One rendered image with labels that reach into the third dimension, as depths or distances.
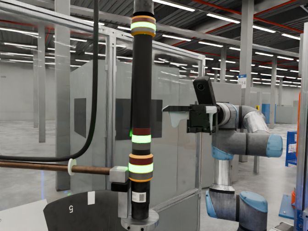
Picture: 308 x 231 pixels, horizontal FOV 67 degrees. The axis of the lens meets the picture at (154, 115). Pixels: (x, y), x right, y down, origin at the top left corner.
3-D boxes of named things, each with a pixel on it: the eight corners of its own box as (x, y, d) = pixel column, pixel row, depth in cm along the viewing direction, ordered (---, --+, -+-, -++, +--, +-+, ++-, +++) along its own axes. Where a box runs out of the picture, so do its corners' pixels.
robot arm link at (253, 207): (269, 233, 97) (271, 201, 96) (235, 227, 101) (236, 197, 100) (265, 220, 108) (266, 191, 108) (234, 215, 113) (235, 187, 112)
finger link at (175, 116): (162, 129, 59) (191, 127, 63) (162, 105, 58) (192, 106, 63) (156, 127, 62) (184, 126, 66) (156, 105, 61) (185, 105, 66)
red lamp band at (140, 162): (126, 164, 41) (126, 157, 41) (132, 158, 45) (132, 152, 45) (150, 166, 40) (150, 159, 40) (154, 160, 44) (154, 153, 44)
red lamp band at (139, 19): (128, 22, 39) (128, 17, 39) (134, 30, 44) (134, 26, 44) (153, 20, 39) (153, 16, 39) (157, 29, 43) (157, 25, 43)
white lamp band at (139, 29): (128, 31, 39) (128, 27, 39) (134, 38, 44) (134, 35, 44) (153, 30, 39) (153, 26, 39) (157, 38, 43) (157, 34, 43)
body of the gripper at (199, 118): (211, 135, 61) (225, 131, 70) (211, 102, 60) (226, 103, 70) (184, 133, 65) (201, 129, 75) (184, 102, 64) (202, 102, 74)
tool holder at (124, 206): (104, 228, 40) (105, 173, 40) (117, 210, 47) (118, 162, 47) (155, 234, 39) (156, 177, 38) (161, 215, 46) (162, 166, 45)
